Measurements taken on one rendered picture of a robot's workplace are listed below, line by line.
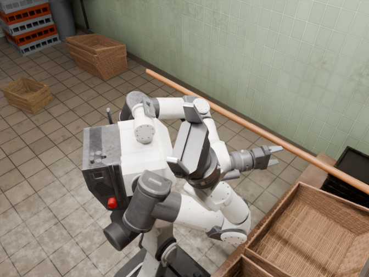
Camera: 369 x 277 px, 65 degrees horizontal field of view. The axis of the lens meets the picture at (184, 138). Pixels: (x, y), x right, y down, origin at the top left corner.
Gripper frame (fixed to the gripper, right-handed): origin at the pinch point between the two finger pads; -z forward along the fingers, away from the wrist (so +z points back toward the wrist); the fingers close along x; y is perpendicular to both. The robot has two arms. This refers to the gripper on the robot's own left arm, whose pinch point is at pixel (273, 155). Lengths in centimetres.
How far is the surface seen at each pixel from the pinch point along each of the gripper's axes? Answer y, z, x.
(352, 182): 19.9, -23.0, -1.1
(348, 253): 24, -45, 59
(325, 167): 11.0, -17.1, -1.3
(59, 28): -395, 151, 98
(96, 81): -262, 98, 117
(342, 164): -17, -59, 38
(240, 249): 10, 9, 61
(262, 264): 24, 5, 48
